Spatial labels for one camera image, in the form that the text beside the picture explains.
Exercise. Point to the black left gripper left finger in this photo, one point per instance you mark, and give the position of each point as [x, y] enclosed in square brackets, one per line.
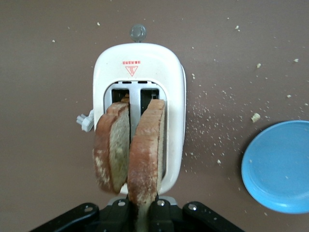
[113, 217]

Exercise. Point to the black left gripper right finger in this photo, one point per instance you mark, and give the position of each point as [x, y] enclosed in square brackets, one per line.
[161, 217]

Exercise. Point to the brown crust bread slice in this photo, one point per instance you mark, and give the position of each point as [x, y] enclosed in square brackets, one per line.
[144, 149]
[113, 149]

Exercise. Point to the blue plate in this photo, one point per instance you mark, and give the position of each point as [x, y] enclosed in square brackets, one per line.
[277, 169]

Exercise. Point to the white toaster power plug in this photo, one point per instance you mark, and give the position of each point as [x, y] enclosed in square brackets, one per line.
[85, 120]

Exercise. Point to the brown table cover sheet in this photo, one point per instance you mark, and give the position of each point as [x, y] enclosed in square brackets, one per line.
[36, 145]

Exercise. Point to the pale bread crumb chunk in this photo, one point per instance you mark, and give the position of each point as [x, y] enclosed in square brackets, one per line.
[256, 117]

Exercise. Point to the white toaster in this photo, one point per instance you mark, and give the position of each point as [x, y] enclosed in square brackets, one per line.
[144, 55]

